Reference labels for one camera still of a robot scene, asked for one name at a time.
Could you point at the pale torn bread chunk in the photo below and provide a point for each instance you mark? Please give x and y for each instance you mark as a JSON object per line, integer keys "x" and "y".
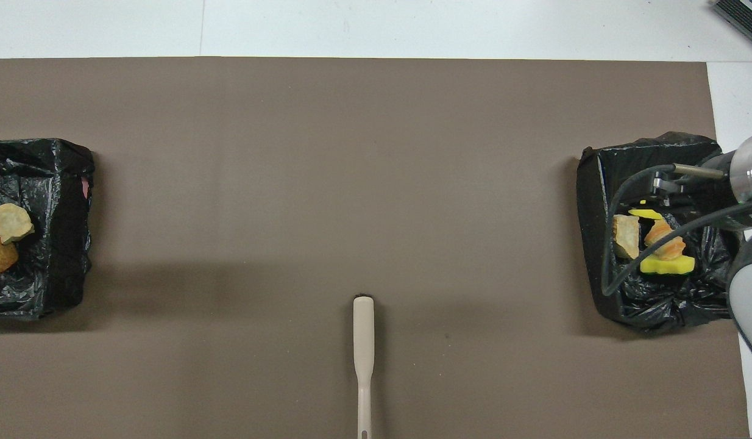
{"x": 626, "y": 238}

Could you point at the black bagged bin pink mark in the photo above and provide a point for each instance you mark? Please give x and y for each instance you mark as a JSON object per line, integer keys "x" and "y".
{"x": 53, "y": 244}

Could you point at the orange striped toy croissant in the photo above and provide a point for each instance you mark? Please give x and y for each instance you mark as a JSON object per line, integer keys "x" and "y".
{"x": 667, "y": 244}

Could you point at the brown table mat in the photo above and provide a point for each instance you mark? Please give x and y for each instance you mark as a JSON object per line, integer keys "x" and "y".
{"x": 290, "y": 183}

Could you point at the notched yellow sponge piece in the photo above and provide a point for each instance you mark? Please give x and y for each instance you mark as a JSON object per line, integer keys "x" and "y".
{"x": 665, "y": 266}

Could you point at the small torn croissant piece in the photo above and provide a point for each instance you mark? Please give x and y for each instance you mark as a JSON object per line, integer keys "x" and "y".
{"x": 10, "y": 222}

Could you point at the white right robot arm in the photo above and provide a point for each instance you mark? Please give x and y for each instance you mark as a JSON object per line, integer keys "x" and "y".
{"x": 751, "y": 286}

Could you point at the dark ribbed device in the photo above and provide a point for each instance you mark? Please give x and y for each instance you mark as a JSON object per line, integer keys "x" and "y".
{"x": 748, "y": 15}

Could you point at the beige hand brush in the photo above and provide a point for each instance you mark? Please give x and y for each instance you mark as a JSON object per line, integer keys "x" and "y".
{"x": 364, "y": 329}

